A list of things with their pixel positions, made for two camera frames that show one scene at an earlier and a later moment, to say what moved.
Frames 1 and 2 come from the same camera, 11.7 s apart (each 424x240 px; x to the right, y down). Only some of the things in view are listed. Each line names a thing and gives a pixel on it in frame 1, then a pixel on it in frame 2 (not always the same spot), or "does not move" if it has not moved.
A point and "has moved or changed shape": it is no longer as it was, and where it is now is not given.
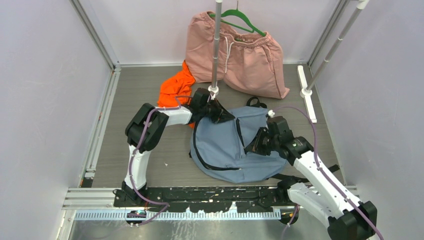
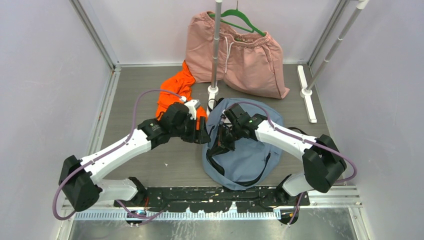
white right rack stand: [307, 91] does not move
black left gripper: [221, 114] to [198, 136]
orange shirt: [176, 90] does not move
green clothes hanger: [240, 12] does not move
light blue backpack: [219, 148] has moved or changed shape
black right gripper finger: [261, 143] to [216, 150]
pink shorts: [251, 63] does not move
